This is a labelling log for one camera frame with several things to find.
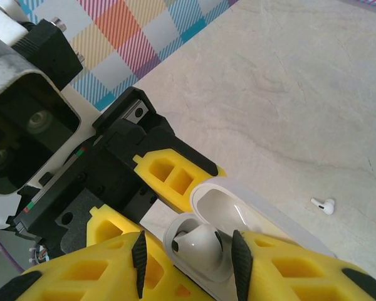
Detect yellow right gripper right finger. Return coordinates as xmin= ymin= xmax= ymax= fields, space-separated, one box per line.
xmin=231 ymin=229 xmax=376 ymax=301

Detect white wireless earbud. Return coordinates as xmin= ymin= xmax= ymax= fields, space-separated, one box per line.
xmin=170 ymin=223 xmax=227 ymax=277
xmin=310 ymin=196 xmax=337 ymax=216

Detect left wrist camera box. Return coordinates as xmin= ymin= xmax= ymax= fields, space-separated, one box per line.
xmin=0 ymin=0 xmax=97 ymax=232

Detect white earbud charging case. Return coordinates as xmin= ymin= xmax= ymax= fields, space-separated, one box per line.
xmin=162 ymin=176 xmax=338 ymax=301

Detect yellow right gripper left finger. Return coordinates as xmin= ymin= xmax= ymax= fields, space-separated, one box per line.
xmin=0 ymin=230 xmax=149 ymax=301

